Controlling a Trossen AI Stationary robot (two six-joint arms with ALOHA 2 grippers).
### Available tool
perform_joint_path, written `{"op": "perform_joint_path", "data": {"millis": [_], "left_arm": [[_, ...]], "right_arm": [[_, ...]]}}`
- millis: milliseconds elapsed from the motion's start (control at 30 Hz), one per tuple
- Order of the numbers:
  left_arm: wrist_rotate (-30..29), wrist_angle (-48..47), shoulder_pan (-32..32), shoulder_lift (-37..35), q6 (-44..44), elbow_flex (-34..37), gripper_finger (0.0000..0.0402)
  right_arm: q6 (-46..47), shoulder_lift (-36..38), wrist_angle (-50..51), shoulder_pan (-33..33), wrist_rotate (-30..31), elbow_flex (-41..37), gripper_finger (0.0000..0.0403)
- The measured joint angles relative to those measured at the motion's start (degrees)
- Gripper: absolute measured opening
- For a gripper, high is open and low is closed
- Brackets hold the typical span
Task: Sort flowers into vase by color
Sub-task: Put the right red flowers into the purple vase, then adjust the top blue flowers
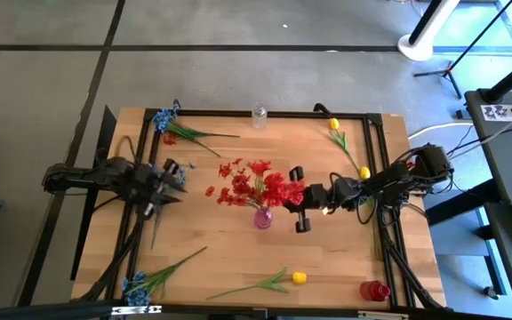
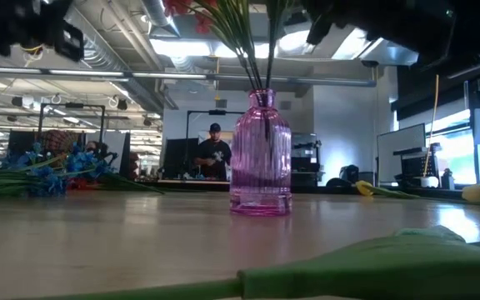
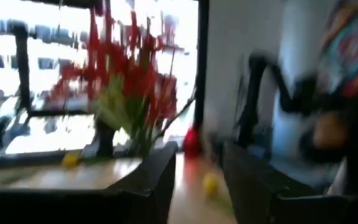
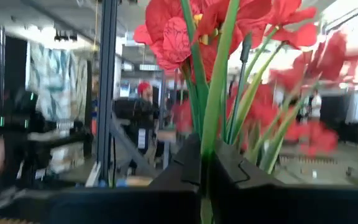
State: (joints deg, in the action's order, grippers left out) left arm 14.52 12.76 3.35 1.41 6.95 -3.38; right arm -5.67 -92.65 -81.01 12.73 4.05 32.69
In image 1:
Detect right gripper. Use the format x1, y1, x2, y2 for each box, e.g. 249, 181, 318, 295
284, 166, 331, 235

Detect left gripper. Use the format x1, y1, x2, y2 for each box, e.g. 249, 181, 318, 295
126, 158, 189, 219

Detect blue flower bunch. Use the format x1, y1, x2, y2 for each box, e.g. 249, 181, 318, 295
121, 246, 208, 308
150, 163, 196, 251
151, 104, 241, 158

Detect red glass vase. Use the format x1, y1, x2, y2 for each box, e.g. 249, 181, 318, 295
359, 279, 392, 303

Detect pink ribbed glass vase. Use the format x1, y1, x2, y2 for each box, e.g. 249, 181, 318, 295
253, 206, 274, 230

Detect clear glass vase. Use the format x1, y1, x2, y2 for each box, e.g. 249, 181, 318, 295
251, 102, 268, 130

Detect black floor beam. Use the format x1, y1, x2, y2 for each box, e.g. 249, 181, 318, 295
424, 177, 501, 228

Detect black overhead beam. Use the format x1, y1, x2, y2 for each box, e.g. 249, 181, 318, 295
0, 298, 126, 320

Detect white floor stand base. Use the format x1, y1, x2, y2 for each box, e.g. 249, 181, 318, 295
396, 0, 461, 62

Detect black tripod stand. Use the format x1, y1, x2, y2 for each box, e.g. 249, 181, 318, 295
413, 0, 512, 100

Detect dark grey desk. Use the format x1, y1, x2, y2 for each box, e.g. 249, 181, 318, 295
464, 88, 512, 317

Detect white printed label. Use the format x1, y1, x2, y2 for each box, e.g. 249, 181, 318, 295
480, 104, 512, 122

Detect silver bracket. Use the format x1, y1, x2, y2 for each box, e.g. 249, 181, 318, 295
357, 310, 411, 320
111, 304, 163, 316

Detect white cable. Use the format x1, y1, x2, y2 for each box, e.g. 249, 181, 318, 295
406, 120, 475, 141

